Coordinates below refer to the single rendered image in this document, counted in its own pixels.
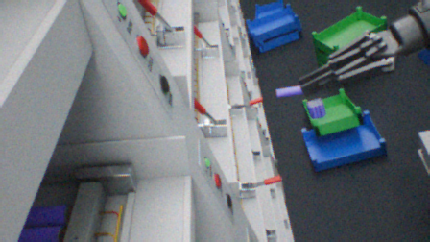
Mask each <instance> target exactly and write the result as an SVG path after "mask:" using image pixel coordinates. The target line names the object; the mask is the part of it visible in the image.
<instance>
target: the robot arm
mask: <svg viewBox="0 0 430 242"><path fill-rule="evenodd" d="M425 48H426V49H428V50H429V51H430V0H421V2H420V3H417V4H416V5H414V6H413V7H411V8H410V10H409V14H407V15H404V16H403V17H400V18H399V19H397V20H395V21H393V22H391V24H389V29H388V30H386V31H384V32H379V33H378V34H373V33H372V32H371V31H370V30H366V31H365V32H364V33H362V34H361V35H360V36H358V38H355V39H354V40H353V41H352V42H350V43H349V44H347V45H346V46H344V47H342V48H340V49H339V50H338V51H336V52H335V53H333V54H332V55H329V62H328V63H327V64H326V65H325V66H322V67H321V68H318V69H317V70H315V71H313V72H312V73H309V74H308V75H305V76H304V77H301V78H300V79H298V81H299V84H300V89H301V90H302V92H303V94H304V96H305V97H308V96H310V95H312V94H315V93H316V92H319V91H320V90H324V89H326V88H328V87H329V86H333V85H335V84H338V85H341V86H342V87H347V86H351V85H354V84H358V83H360V82H363V81H364V80H369V79H370V78H374V77H376V76H380V75H382V74H392V73H394V72H395V69H394V62H395V61H397V60H398V59H399V58H401V57H402V56H404V57H405V58H409V57H411V56H413V55H415V54H417V53H419V52H420V51H423V50H424V49H425ZM366 50H367V52H366ZM335 58H336V59H335Z"/></svg>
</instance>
